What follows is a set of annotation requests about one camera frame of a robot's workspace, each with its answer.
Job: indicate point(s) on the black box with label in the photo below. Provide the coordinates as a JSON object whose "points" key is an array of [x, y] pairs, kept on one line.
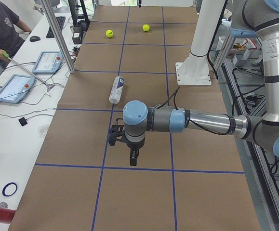
{"points": [[77, 35]]}

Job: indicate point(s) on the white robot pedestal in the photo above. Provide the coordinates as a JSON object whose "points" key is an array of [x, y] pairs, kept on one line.
{"points": [[194, 70]]}

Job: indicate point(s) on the black computer mouse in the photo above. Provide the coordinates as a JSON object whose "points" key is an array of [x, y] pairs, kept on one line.
{"points": [[34, 38]]}

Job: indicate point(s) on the yellow Roland Garros tennis ball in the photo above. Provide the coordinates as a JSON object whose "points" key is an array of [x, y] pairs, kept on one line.
{"points": [[146, 27]]}

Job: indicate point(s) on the metal reacher stick green handle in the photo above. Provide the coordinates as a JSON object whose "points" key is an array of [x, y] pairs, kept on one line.
{"points": [[48, 85]]}

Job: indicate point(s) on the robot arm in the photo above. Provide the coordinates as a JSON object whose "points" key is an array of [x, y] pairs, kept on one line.
{"points": [[258, 18]]}

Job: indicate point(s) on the blue teach pendant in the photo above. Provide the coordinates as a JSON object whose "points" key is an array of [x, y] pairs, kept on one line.
{"points": [[48, 62], [16, 88]]}

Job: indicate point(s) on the black computer monitor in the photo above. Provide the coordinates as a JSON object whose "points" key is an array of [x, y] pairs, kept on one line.
{"points": [[74, 7]]}

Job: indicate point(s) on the aluminium frame post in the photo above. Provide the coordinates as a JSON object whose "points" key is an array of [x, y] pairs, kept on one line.
{"points": [[57, 34]]}

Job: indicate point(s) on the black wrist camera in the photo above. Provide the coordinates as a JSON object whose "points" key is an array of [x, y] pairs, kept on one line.
{"points": [[116, 133]]}

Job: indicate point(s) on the near blue teach pendant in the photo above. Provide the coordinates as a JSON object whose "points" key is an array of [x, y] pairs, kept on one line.
{"points": [[16, 88]]}

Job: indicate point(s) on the small black square device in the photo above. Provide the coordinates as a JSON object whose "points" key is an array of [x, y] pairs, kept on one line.
{"points": [[22, 121]]}

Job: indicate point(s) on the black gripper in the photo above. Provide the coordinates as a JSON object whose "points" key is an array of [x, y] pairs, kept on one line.
{"points": [[134, 146]]}

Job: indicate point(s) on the yellow Wilson tennis ball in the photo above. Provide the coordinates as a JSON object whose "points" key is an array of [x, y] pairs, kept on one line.
{"points": [[109, 33]]}

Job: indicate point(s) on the far blue teach pendant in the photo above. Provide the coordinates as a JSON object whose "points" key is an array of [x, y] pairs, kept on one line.
{"points": [[48, 62]]}

